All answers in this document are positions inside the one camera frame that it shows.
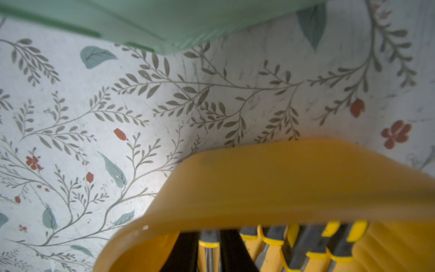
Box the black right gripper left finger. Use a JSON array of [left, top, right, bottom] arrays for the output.
[[160, 232, 200, 272]]

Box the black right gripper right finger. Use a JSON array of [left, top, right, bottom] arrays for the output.
[[220, 230, 259, 272]]

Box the yellow plastic storage tray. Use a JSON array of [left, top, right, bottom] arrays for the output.
[[94, 139, 435, 272]]

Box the green file organizer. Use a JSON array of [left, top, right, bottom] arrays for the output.
[[1, 0, 317, 55]]

